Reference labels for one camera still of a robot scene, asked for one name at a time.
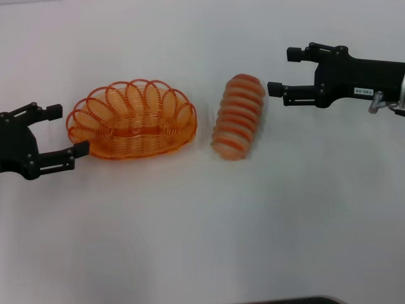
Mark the ridged orange striped bread loaf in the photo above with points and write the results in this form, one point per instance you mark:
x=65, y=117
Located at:
x=237, y=117

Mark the orange woven plastic basket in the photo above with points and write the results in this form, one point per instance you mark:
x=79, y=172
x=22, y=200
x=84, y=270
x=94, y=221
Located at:
x=136, y=131

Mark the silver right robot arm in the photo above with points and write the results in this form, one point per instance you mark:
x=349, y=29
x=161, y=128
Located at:
x=402, y=88

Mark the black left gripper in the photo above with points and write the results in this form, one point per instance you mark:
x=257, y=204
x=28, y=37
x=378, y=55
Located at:
x=16, y=145

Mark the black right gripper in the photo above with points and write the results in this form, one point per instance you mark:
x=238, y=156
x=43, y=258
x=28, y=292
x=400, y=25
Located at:
x=348, y=77

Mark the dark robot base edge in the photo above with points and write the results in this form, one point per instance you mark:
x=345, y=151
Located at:
x=300, y=301

